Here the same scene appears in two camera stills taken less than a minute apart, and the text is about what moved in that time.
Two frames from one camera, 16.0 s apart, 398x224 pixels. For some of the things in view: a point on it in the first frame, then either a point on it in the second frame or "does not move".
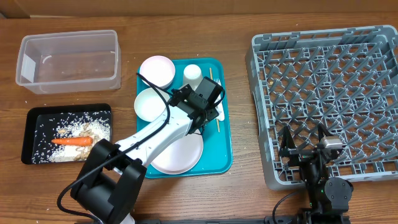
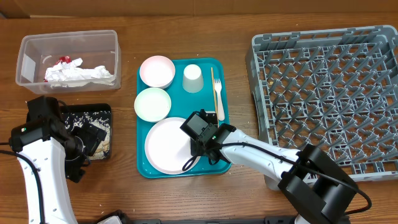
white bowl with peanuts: [159, 70] does not move
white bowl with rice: [149, 105] does not move
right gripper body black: [311, 172] to [194, 144]
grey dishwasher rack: [345, 79] does not move
